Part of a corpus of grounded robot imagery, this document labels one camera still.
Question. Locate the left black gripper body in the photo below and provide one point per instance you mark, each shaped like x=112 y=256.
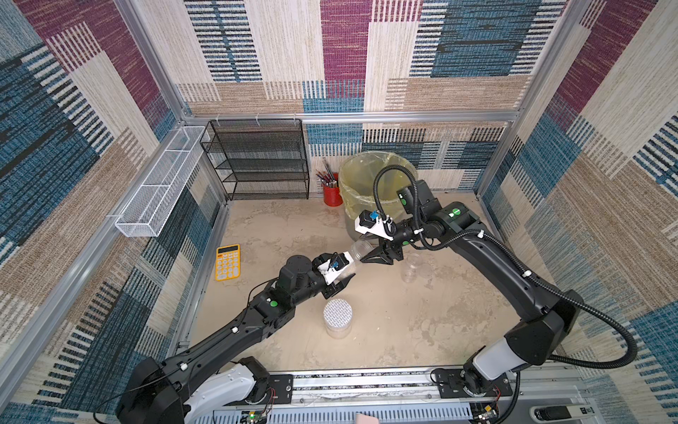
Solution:
x=316 y=277

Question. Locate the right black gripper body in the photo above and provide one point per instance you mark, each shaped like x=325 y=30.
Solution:
x=391 y=249

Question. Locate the small jar with rice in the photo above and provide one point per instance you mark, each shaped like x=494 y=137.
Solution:
x=412 y=265

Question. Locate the bin with yellow bag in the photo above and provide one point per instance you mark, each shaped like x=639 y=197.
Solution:
x=356 y=183

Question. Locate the clear plastic jar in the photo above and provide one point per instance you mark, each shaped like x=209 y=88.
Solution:
x=360 y=249

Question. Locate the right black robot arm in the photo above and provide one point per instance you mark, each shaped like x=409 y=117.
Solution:
x=547 y=314

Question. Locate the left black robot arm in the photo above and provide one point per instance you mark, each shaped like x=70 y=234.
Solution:
x=188 y=385

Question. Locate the jar with patterned white lid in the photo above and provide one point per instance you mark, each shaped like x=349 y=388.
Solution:
x=338 y=315

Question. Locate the red pen holder cup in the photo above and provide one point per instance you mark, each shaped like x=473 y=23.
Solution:
x=331 y=192

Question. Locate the yellow calculator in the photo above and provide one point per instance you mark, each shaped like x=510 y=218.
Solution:
x=227 y=262

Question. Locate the pens in red cup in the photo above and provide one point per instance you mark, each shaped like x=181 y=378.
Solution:
x=326 y=175

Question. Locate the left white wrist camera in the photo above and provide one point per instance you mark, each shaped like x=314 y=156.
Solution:
x=332 y=268

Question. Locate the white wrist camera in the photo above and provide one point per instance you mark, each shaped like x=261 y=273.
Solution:
x=372 y=223
x=332 y=268

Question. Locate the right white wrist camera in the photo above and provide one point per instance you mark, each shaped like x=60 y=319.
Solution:
x=372 y=223

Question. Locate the aluminium front rail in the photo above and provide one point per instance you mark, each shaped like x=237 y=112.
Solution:
x=544 y=394

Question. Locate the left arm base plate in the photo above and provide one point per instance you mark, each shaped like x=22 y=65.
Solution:
x=277 y=389

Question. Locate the black wire mesh shelf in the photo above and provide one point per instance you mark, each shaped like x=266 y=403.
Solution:
x=259 y=159

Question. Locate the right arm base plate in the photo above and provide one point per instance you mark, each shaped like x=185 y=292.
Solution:
x=459 y=383

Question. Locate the white wire mesh basket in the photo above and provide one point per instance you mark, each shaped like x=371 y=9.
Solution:
x=152 y=203

